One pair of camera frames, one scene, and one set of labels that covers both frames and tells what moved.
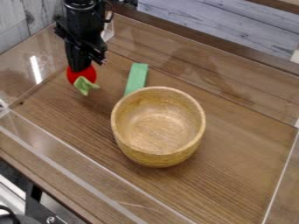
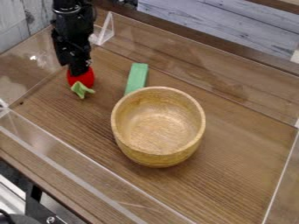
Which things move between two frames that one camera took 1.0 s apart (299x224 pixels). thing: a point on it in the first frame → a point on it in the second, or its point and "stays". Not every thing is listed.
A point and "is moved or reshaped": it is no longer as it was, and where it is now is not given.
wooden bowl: (158, 125) stays
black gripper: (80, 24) → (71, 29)
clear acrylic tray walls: (187, 137) stays
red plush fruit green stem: (81, 79) is moved or reshaped
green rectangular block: (136, 78) stays
